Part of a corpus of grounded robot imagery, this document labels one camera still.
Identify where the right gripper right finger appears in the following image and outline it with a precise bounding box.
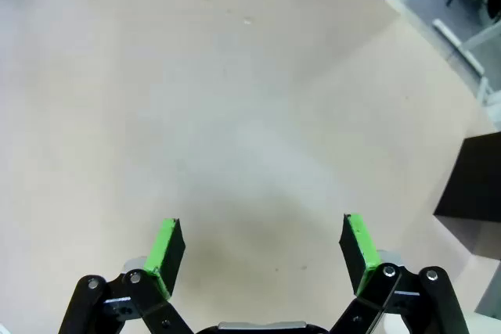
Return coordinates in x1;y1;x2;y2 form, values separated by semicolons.
328;213;470;334

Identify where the black open box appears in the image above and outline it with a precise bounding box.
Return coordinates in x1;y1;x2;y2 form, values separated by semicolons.
432;131;501;261

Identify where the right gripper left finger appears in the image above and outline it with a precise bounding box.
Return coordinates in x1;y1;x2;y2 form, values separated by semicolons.
58;217;195;334

